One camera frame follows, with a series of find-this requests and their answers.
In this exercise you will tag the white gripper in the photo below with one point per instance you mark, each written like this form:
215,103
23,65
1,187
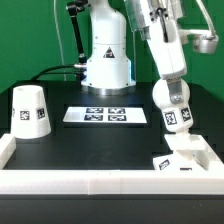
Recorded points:
168,56

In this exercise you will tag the white lamp bulb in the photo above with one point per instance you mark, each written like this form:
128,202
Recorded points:
177,117

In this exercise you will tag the white lamp base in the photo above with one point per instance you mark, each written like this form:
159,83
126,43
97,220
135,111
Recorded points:
183,157

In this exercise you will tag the white lamp shade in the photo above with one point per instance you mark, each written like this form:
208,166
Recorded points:
29,118

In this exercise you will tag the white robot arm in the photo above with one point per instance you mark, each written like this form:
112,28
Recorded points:
108,68

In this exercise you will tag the white marker plate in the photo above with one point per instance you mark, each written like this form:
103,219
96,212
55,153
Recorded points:
130,115

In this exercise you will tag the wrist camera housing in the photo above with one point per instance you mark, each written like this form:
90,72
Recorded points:
204,41

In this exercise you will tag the white fence frame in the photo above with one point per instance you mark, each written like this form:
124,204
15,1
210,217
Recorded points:
52,182

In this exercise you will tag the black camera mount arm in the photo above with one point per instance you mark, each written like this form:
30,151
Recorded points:
74,8

